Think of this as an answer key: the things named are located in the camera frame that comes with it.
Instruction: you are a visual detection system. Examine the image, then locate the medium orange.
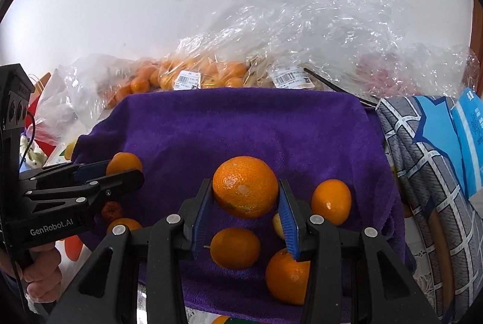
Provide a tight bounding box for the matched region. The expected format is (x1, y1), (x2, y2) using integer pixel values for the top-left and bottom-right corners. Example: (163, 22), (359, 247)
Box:
(106, 152), (144, 177)
(209, 227), (262, 270)

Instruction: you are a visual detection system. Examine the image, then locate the white plastic bag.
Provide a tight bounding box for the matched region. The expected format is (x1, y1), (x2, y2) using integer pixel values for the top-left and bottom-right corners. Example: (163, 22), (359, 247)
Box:
(36, 56), (117, 143)

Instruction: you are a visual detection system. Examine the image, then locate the blue printed sheet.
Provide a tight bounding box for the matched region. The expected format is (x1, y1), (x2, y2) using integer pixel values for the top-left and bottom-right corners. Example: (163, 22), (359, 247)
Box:
(412, 95), (465, 198)

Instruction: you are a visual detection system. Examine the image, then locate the fruit-print tablecloth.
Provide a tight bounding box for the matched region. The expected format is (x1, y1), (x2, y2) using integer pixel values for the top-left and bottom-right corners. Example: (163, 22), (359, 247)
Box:
(23, 141), (448, 324)

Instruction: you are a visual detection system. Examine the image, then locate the blue tissue pack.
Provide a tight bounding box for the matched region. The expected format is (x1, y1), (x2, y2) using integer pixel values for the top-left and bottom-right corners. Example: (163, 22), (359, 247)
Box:
(451, 88), (483, 196)

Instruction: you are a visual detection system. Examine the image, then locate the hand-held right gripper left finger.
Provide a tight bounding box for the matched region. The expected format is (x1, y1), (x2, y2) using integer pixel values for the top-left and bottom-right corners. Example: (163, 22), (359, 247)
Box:
(45, 178), (215, 324)

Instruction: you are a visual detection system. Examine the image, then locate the small orange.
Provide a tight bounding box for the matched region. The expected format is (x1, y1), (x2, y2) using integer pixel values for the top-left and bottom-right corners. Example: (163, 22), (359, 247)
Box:
(310, 179), (353, 226)
(106, 217), (143, 235)

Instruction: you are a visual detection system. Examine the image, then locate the clear bag of oranges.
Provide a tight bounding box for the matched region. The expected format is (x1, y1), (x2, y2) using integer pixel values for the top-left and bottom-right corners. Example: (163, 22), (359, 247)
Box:
(100, 52), (251, 109)

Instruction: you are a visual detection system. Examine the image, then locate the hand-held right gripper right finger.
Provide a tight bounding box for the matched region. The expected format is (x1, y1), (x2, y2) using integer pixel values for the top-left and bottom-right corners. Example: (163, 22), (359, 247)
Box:
(278, 178), (440, 324)

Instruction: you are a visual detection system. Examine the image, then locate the brown wooden frame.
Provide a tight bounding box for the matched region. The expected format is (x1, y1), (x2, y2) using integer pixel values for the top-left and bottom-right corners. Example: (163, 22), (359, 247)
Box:
(471, 0), (483, 91)

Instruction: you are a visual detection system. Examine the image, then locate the large orange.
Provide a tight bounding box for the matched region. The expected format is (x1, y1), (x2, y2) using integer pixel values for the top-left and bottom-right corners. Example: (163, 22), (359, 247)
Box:
(212, 156), (280, 220)
(265, 248), (311, 306)

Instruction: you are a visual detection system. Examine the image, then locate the person's left hand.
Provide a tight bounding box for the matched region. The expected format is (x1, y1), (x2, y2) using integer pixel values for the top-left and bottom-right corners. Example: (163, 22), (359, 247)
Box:
(21, 246), (64, 313)

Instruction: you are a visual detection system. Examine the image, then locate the red paper bag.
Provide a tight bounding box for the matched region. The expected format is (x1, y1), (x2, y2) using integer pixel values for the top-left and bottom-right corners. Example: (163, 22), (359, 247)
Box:
(26, 98), (57, 156)

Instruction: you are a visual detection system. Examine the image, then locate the black cable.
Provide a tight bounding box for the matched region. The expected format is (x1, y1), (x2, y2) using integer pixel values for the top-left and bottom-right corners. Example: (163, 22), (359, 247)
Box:
(303, 67), (379, 107)

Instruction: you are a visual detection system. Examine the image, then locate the yellow-green round fruit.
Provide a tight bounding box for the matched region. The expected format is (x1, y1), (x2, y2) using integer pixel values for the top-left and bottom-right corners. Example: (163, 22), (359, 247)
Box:
(272, 213), (286, 241)

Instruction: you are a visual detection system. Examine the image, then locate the small red fruit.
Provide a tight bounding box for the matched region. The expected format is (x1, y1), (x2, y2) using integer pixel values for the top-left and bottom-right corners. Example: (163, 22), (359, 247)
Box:
(101, 201), (124, 223)

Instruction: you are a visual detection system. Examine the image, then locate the white plush toy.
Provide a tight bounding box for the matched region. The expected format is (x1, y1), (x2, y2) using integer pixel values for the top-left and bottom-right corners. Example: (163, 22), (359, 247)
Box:
(21, 135), (45, 168)

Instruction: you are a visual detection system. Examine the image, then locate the purple towel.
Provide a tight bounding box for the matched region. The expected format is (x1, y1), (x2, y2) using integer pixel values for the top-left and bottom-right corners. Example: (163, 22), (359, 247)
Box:
(71, 88), (416, 322)

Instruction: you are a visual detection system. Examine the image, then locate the grey plaid cloth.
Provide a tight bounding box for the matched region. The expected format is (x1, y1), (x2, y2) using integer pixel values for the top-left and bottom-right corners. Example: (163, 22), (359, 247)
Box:
(376, 95), (483, 322)

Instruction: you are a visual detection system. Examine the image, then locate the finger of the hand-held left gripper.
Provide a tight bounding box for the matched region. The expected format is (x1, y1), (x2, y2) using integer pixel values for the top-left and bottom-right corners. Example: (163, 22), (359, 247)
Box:
(18, 159), (114, 192)
(23, 169), (146, 215)

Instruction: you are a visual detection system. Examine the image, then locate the clear bag of longans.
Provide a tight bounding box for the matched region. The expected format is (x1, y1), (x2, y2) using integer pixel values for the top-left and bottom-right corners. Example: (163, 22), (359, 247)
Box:
(211, 0), (382, 100)

